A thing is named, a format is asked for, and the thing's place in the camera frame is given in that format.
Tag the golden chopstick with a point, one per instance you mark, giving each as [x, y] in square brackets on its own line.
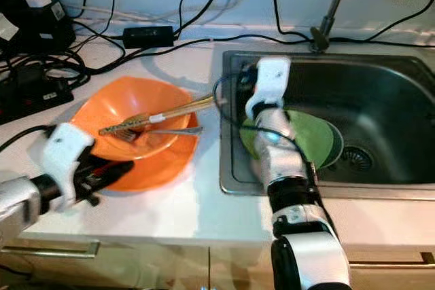
[194, 109]
[177, 109]

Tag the black power adapter brick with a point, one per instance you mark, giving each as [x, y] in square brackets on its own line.
[148, 37]

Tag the black power strip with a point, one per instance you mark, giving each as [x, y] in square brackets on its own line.
[34, 100]

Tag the black battery charger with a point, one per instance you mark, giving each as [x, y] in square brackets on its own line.
[37, 25]

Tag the orange plastic plate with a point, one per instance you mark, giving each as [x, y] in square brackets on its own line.
[163, 171]

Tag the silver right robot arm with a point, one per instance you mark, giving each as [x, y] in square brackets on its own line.
[285, 168]

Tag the grey metal faucet pipe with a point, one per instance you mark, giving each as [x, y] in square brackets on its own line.
[333, 5]

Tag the sink drain strainer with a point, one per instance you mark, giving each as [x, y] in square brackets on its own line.
[357, 159]

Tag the orange plastic bowl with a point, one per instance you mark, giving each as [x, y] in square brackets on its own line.
[132, 103]

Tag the green plate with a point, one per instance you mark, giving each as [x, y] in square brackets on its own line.
[323, 140]

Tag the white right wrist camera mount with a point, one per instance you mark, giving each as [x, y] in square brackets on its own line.
[270, 85]

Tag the stainless steel sink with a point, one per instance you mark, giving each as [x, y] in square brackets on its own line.
[380, 93]

